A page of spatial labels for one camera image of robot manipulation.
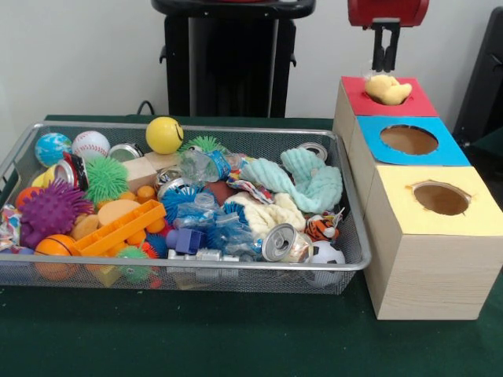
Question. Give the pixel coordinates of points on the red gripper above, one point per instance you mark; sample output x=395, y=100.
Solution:
x=389, y=9

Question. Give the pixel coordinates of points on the yellow plush duck toy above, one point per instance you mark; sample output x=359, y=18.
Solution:
x=387, y=89

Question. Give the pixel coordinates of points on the wooden box with three holes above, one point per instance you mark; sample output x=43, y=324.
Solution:
x=432, y=271

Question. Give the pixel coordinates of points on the shallow metal mesh bin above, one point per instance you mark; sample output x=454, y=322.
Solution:
x=275, y=271

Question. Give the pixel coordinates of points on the black flat panel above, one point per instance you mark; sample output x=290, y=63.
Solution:
x=483, y=78

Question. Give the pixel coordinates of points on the dark green table cloth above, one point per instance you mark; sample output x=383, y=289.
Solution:
x=236, y=337
x=493, y=145

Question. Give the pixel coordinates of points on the mint green cloth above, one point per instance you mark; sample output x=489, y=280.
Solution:
x=314, y=184

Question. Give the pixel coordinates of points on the cream white cloth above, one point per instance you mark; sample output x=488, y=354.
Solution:
x=271, y=216

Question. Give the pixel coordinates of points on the black and white soccer ball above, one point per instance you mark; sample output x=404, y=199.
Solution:
x=328, y=253

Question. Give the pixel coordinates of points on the yellow smiley ball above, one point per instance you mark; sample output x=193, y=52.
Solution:
x=164, y=135

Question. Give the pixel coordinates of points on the green tentacle puffer ball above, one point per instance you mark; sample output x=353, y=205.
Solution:
x=106, y=178

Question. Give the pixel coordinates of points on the white baseball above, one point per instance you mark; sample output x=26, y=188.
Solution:
x=90, y=145

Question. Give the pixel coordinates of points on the orange plastic building block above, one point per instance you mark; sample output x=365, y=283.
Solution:
x=118, y=227

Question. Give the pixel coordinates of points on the blue globe ball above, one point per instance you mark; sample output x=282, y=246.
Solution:
x=53, y=149

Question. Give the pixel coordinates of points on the purple spiky ball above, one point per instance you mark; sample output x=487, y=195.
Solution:
x=51, y=212

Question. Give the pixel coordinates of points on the orange basketball toy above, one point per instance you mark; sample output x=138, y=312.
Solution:
x=55, y=245

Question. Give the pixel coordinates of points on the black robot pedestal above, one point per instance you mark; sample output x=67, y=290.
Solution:
x=236, y=59

